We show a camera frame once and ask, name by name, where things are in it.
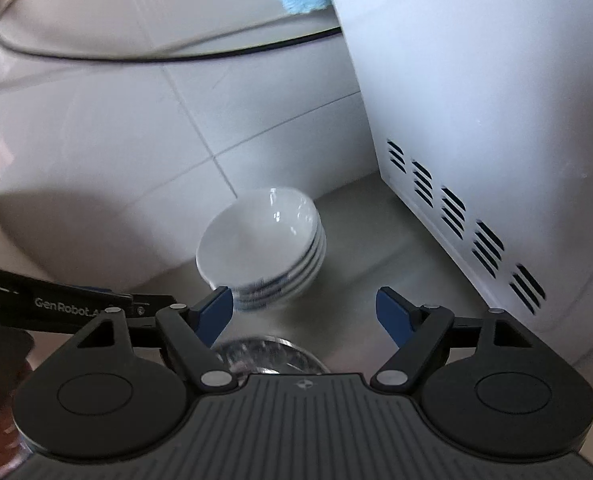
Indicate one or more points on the clear glass plate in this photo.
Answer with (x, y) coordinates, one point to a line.
(276, 352)

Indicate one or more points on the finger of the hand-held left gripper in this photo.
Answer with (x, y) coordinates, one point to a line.
(144, 304)

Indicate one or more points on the white ceramic bowl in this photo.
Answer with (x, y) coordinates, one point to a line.
(321, 241)
(256, 240)
(322, 256)
(276, 296)

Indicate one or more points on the white microwave oven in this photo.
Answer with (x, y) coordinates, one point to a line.
(476, 110)

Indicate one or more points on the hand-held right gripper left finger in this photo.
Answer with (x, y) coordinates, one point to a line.
(219, 310)

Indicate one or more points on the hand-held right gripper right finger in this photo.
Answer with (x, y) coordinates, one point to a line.
(391, 310)

